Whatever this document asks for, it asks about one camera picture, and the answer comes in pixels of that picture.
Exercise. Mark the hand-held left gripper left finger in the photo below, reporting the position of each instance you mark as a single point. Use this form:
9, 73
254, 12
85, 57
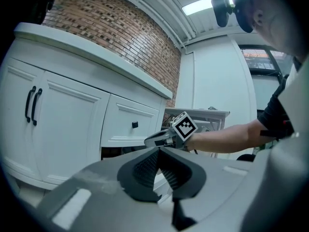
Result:
108, 202

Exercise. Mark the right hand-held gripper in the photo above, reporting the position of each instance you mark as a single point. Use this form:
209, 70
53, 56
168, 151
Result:
184, 127

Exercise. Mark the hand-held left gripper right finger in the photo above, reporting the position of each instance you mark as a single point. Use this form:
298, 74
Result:
217, 190

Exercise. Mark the person's right forearm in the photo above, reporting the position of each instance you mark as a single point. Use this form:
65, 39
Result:
229, 139

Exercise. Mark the black square drawer knob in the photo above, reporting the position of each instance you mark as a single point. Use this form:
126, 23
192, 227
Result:
135, 124

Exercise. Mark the tall white drawer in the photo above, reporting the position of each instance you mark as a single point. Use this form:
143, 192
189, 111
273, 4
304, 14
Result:
120, 120

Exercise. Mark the white cabinet door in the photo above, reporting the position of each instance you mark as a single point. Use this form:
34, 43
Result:
14, 120
72, 134

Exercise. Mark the person's torso in black shirt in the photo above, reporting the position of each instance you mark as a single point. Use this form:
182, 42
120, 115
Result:
275, 115

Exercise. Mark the white vanity cabinet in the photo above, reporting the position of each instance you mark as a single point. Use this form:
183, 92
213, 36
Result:
96, 66

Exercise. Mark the dark window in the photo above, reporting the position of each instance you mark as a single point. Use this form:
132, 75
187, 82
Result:
260, 59

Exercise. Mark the ceiling light panel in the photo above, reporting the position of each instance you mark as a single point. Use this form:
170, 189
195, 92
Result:
198, 5

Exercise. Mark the person's head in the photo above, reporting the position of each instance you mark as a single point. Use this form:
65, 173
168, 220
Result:
277, 16

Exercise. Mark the black head camera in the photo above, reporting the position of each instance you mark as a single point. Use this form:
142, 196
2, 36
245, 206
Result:
220, 8

